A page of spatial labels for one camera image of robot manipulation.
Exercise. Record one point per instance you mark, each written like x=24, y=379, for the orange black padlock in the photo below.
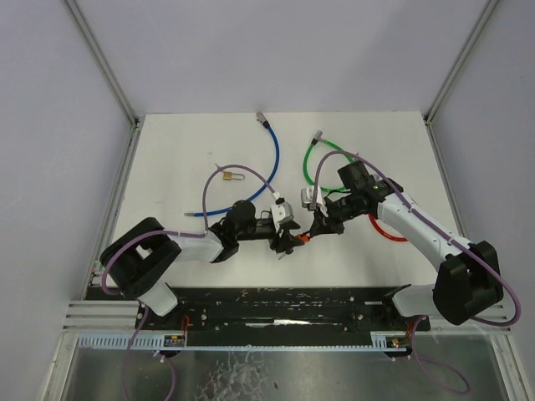
x=304, y=237

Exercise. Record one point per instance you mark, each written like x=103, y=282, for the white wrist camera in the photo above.
x=313, y=201
x=281, y=210

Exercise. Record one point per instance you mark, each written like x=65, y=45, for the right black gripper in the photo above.
x=322, y=221

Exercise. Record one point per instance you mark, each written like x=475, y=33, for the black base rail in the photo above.
x=353, y=309

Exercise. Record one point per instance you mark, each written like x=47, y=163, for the right aluminium frame post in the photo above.
x=485, y=15

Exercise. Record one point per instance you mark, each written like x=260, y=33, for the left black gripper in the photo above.
x=277, y=236

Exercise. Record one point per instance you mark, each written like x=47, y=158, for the brass padlock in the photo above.
x=229, y=175

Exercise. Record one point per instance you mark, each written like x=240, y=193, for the left aluminium frame post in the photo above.
x=97, y=53

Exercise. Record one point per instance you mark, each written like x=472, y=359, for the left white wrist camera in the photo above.
x=281, y=210

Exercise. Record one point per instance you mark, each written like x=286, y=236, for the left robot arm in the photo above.
x=135, y=263

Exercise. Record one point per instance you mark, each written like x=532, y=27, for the white slotted cable duct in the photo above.
x=268, y=339

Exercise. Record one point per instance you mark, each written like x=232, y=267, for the aluminium frame post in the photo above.
x=97, y=53
x=485, y=15

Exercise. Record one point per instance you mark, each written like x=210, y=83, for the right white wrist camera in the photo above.
x=313, y=201

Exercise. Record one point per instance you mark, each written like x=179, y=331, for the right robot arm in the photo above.
x=466, y=282

